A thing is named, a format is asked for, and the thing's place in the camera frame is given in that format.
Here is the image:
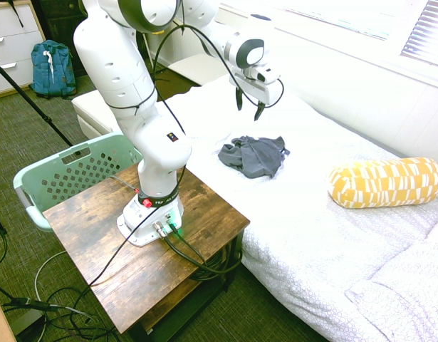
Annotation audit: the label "gray cable with red plug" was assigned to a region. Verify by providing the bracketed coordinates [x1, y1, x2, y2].
[108, 173, 140, 194]

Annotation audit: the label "white drawer dresser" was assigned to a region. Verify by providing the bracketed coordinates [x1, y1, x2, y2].
[0, 0, 47, 100]

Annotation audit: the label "white low bench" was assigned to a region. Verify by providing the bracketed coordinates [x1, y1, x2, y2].
[167, 53, 229, 86]

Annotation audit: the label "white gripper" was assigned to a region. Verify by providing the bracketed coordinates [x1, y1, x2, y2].
[229, 71, 273, 122]

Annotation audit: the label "black strap with red button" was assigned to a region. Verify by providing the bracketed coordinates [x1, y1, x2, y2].
[136, 185, 180, 209]

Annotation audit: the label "mint green laundry basket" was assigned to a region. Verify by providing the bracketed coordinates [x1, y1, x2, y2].
[13, 132, 145, 233]

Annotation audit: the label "black cable with inline adapter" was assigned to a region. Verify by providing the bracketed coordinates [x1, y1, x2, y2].
[0, 283, 95, 321]

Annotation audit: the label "black tripod leg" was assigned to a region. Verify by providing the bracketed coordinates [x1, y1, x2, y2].
[0, 53, 81, 156]

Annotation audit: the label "white cushioned ottoman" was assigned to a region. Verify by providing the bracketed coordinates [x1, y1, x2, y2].
[71, 88, 124, 140]

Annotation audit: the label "rustic wooden side table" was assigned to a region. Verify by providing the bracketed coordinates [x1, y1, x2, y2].
[42, 162, 251, 342]

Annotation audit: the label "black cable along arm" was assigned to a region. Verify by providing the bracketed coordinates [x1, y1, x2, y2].
[150, 21, 286, 111]

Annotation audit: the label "thick black base cable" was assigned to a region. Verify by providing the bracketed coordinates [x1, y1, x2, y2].
[167, 219, 209, 266]
[152, 220, 243, 275]

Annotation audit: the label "gray floor cable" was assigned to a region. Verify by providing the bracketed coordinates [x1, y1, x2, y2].
[33, 249, 68, 304]

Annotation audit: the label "white patterned bed duvet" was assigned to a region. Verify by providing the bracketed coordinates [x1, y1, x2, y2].
[161, 71, 438, 342]

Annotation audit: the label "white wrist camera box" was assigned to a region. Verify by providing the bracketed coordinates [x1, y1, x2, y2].
[252, 66, 282, 86]

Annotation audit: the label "window blind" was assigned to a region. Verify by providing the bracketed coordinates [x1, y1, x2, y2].
[400, 0, 438, 68]

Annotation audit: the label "gray clothes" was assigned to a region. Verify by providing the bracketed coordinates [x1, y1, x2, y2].
[217, 135, 291, 179]

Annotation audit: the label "thin black table cable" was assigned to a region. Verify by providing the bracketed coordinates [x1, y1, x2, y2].
[86, 206, 159, 289]

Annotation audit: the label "yellow white bolster pillow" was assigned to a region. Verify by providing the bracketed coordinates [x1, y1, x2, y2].
[327, 156, 438, 209]

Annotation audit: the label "folded white patterned blanket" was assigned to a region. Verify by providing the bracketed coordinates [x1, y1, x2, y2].
[346, 213, 438, 342]

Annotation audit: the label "blue backpack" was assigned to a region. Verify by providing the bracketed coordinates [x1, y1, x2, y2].
[28, 39, 78, 100]

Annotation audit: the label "dark wooden cabinet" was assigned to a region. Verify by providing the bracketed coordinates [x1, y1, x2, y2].
[40, 0, 90, 78]

